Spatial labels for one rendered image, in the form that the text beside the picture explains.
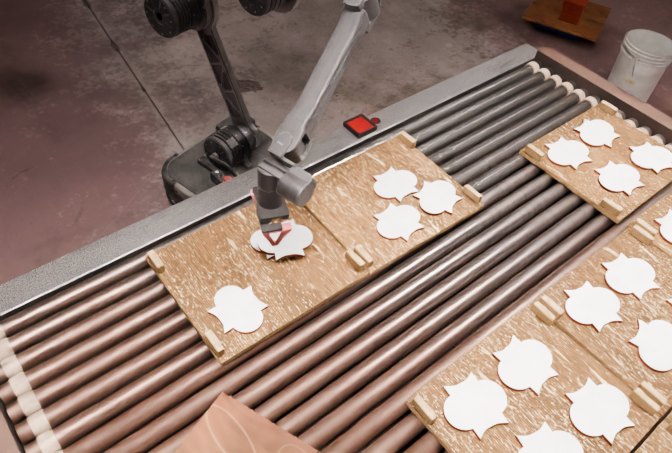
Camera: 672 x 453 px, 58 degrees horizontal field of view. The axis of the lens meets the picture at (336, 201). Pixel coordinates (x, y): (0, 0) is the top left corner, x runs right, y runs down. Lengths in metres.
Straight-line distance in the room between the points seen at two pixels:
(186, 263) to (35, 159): 1.91
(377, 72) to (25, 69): 2.04
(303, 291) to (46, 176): 1.99
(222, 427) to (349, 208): 0.70
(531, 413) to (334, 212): 0.67
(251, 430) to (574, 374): 0.71
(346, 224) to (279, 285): 0.26
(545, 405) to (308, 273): 0.59
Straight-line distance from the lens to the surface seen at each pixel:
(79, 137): 3.37
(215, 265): 1.48
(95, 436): 1.33
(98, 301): 1.49
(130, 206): 2.95
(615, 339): 1.56
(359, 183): 1.68
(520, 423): 1.36
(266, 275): 1.46
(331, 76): 1.34
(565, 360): 1.47
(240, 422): 1.17
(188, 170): 2.72
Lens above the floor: 2.11
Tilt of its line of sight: 46 degrees down
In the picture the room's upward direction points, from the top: 6 degrees clockwise
